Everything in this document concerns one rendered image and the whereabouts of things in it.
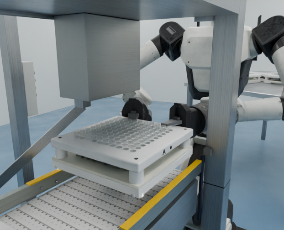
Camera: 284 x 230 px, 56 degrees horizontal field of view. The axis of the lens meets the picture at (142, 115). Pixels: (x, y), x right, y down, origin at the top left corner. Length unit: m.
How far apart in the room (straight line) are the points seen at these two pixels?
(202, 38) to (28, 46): 4.02
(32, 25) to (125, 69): 4.27
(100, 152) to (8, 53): 0.88
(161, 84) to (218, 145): 5.12
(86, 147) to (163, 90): 5.30
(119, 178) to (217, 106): 0.33
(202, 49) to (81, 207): 0.74
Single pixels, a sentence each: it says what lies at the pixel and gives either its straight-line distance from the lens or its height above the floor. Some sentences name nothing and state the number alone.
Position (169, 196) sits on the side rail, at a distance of 0.60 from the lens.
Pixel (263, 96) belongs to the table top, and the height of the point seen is 0.84.
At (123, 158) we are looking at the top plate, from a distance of 0.50.
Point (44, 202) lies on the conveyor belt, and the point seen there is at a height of 0.83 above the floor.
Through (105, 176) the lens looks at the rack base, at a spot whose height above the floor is 0.92.
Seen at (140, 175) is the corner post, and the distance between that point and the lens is 0.50.
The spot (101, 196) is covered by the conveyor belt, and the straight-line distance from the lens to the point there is 0.66.
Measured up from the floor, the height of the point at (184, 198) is 0.81.
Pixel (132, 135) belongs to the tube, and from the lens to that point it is 0.60.
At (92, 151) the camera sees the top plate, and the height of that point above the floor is 0.97.
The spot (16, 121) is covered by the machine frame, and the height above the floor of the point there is 0.84.
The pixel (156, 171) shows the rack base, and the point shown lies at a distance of 0.55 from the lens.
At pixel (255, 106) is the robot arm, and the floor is 0.99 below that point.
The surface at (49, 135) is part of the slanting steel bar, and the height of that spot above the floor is 0.95.
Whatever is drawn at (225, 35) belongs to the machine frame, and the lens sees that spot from 0.69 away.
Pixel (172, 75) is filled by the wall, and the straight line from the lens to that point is 5.71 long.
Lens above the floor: 1.17
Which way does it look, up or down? 14 degrees down
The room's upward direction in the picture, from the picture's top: straight up
